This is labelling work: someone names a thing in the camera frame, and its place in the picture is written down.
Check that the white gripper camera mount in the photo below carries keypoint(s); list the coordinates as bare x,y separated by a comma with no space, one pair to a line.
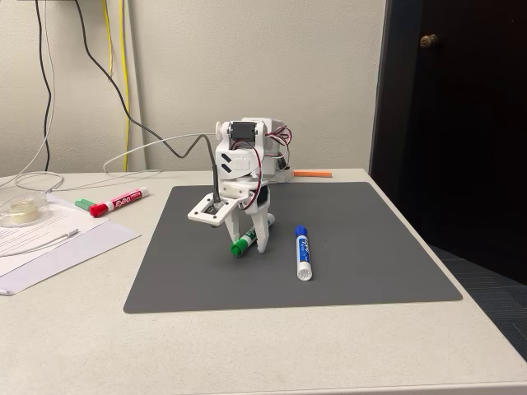
210,213

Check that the small green marker cap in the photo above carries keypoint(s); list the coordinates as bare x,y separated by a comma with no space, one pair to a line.
84,203

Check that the brass door knob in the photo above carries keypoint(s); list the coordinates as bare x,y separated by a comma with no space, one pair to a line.
429,41

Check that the dark door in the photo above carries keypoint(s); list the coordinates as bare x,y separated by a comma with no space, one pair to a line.
473,144

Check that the green dry erase marker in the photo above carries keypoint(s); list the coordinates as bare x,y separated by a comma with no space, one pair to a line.
238,248

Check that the blank white paper sheet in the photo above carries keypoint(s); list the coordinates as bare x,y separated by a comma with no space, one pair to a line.
111,243

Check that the blue dry erase marker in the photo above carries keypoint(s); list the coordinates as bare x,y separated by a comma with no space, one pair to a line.
304,251

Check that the dark grey mat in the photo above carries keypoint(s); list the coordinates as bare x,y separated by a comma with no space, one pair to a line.
370,247

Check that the orange flat strip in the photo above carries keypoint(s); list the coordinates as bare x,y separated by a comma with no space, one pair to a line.
313,174

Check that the red dry erase marker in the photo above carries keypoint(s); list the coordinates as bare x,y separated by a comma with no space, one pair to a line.
119,202

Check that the printed white paper sheet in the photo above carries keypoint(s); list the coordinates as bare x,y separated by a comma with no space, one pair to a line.
49,230

